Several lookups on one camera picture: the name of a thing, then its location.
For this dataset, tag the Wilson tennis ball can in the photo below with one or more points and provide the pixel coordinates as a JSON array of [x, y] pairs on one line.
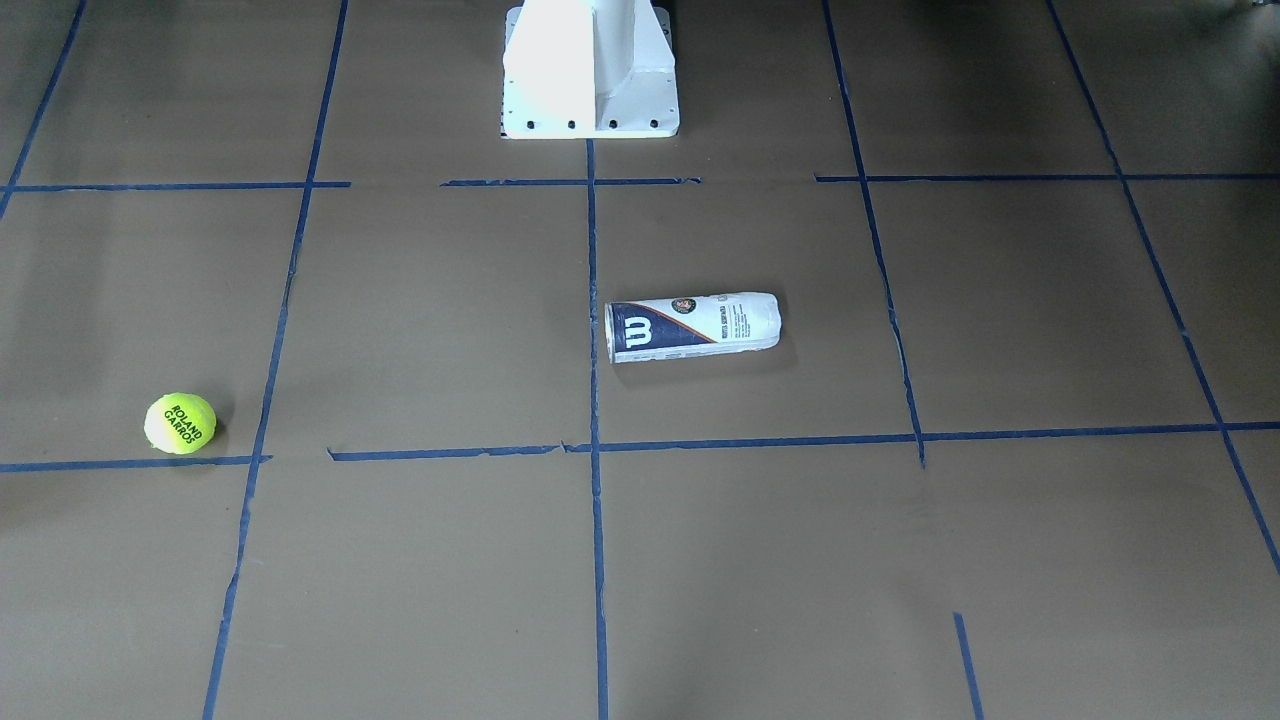
[[640, 331]]

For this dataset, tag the yellow tennis ball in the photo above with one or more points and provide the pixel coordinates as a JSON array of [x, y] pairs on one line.
[[179, 423]]

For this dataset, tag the white camera post base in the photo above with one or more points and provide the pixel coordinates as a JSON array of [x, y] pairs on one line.
[[574, 70]]

